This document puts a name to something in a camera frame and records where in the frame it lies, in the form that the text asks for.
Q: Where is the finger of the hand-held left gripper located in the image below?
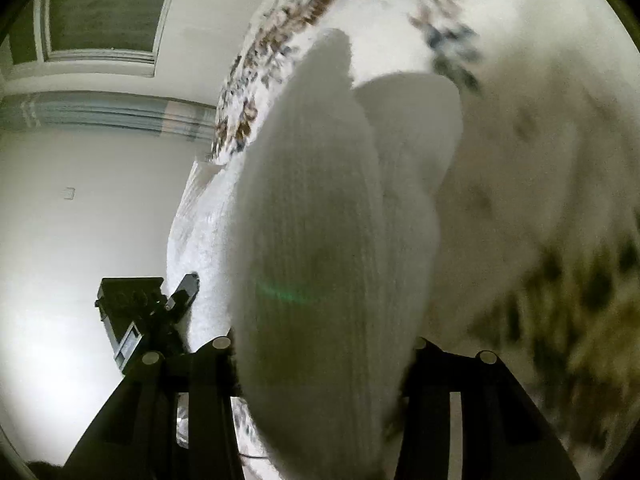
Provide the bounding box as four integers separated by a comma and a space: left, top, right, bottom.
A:
164, 272, 201, 313

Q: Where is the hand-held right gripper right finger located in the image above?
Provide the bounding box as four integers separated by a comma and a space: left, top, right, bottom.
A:
395, 337, 581, 480

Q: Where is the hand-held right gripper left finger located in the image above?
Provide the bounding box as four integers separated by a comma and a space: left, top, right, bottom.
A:
65, 336, 243, 480

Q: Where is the white knit sweater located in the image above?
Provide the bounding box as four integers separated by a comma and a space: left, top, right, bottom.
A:
167, 27, 466, 480

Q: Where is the grey-green striped curtain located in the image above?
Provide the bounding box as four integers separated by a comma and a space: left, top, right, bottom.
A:
0, 92, 218, 138

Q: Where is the window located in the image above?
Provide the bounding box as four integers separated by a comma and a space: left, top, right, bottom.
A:
10, 0, 186, 78

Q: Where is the floral bed sheet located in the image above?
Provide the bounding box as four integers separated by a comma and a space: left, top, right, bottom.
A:
210, 0, 640, 480

